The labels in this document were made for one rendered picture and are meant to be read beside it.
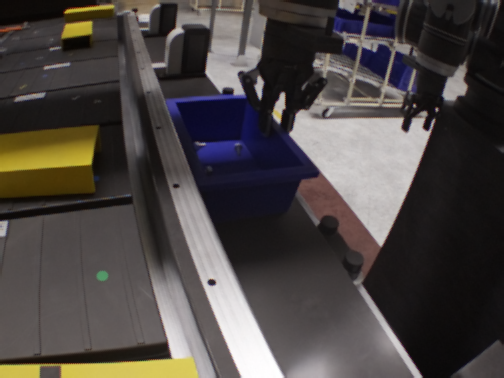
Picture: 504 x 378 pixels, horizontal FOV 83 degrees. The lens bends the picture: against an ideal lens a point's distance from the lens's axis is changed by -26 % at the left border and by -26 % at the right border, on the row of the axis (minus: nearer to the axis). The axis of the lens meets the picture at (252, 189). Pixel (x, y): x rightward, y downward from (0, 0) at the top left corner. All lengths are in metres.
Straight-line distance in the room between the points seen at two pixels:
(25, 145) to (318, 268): 0.36
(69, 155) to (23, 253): 0.10
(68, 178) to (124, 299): 0.12
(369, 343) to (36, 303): 0.33
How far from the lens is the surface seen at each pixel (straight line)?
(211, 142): 0.63
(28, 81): 0.64
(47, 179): 0.32
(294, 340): 0.38
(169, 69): 0.91
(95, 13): 1.15
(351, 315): 0.42
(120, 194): 0.32
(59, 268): 0.27
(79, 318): 0.24
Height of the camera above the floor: 1.20
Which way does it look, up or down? 37 degrees down
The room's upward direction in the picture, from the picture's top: 10 degrees clockwise
